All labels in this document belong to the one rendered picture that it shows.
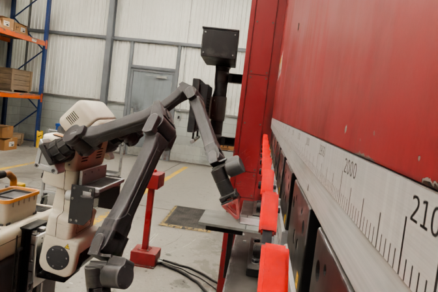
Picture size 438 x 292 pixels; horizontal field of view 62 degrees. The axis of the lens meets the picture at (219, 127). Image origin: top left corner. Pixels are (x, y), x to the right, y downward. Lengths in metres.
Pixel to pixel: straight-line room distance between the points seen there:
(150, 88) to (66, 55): 2.37
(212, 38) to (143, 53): 6.87
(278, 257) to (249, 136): 1.95
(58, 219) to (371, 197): 1.56
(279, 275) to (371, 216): 0.13
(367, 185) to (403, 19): 0.07
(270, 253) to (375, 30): 0.18
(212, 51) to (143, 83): 6.78
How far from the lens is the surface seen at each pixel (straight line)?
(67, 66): 10.11
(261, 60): 2.25
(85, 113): 1.57
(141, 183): 1.06
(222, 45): 2.44
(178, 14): 9.19
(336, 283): 0.22
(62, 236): 1.69
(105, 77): 9.34
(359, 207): 0.19
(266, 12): 2.31
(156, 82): 9.04
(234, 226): 1.36
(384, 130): 0.17
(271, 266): 0.30
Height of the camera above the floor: 1.42
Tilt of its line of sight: 3 degrees down
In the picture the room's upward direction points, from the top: 7 degrees clockwise
